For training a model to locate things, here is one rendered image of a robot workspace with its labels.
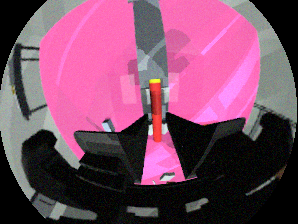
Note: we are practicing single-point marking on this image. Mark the red cylinder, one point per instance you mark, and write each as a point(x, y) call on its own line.
point(155, 108)

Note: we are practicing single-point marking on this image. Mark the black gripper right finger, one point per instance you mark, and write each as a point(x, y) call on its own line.
point(194, 141)

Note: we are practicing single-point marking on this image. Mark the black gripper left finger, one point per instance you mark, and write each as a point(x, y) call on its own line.
point(128, 145)

